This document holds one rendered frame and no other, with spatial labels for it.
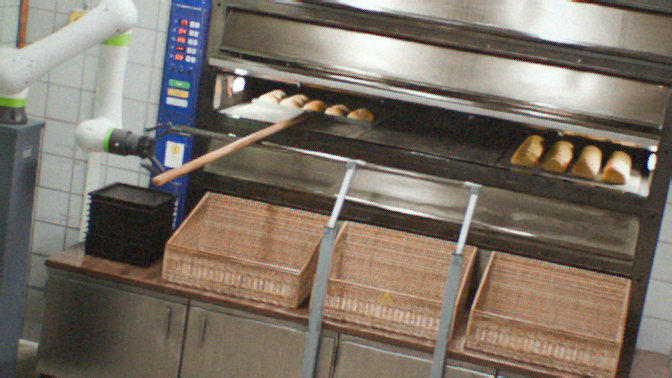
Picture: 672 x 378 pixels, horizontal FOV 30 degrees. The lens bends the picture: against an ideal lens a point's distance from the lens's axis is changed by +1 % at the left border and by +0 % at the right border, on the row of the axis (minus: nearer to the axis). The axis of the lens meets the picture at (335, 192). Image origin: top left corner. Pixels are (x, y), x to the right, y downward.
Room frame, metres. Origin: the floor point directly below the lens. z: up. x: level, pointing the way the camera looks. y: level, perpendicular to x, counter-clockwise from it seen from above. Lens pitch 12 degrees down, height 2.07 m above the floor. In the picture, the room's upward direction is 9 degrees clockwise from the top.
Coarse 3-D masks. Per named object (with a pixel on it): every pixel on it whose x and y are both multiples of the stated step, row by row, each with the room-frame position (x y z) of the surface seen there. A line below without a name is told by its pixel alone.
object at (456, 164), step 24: (216, 120) 5.24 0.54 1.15; (240, 120) 5.22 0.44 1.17; (336, 144) 5.13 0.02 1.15; (360, 144) 5.11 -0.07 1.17; (384, 144) 5.13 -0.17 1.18; (456, 168) 5.02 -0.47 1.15; (480, 168) 5.00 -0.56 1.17; (504, 168) 5.02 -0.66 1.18; (576, 192) 4.92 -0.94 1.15; (600, 192) 4.90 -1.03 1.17; (624, 192) 4.90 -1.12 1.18
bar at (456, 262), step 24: (264, 144) 4.81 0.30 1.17; (360, 168) 4.73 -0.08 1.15; (384, 168) 4.70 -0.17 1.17; (480, 192) 4.62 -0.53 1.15; (336, 216) 4.57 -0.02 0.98; (456, 264) 4.41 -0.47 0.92; (456, 288) 4.41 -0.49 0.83; (312, 312) 4.51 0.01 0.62; (312, 336) 4.51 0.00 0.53; (312, 360) 4.51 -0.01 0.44; (432, 360) 4.41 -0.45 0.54
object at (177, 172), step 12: (288, 120) 5.19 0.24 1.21; (300, 120) 5.34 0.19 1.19; (264, 132) 4.86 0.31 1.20; (240, 144) 4.56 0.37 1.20; (204, 156) 4.22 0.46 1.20; (216, 156) 4.31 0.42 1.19; (180, 168) 3.99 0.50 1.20; (192, 168) 4.08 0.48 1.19; (156, 180) 3.81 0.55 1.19; (168, 180) 3.88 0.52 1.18
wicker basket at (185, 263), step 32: (192, 224) 5.02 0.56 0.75; (224, 224) 5.15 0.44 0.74; (256, 224) 5.13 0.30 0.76; (288, 224) 5.11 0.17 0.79; (320, 224) 5.10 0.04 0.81; (192, 256) 4.72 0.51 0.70; (224, 256) 4.70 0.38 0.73; (256, 256) 5.09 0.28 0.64; (288, 256) 5.07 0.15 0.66; (224, 288) 4.70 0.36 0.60; (256, 288) 4.67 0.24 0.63; (288, 288) 4.65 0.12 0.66
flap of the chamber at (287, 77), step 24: (240, 72) 5.19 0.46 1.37; (264, 72) 5.05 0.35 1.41; (288, 72) 5.04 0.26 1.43; (360, 96) 5.14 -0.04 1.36; (384, 96) 4.95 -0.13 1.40; (408, 96) 4.93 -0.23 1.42; (504, 120) 4.90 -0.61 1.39; (528, 120) 4.82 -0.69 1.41; (624, 144) 4.89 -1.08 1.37; (648, 144) 4.73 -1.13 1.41
